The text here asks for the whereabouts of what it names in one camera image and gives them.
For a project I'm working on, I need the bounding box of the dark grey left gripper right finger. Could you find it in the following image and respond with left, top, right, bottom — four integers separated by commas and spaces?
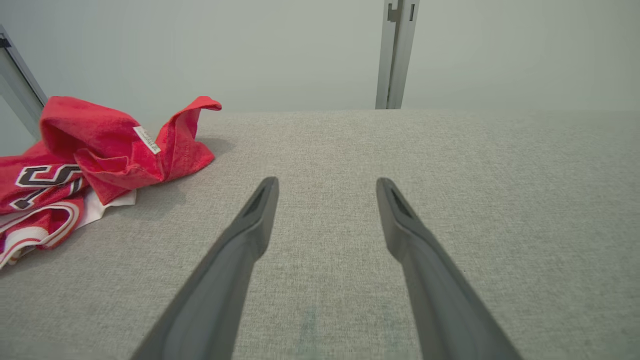
376, 177, 523, 360

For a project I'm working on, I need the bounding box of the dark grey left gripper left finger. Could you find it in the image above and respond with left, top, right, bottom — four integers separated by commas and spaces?
131, 176, 279, 360

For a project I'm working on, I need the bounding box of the red cotton garment with label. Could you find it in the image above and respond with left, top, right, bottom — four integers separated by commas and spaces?
39, 95, 222, 206

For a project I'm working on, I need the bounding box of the grey metal post with notches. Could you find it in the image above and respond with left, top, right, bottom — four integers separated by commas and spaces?
375, 0, 420, 110

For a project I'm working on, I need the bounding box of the plain grey metal post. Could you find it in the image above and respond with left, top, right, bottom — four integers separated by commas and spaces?
0, 25, 48, 141

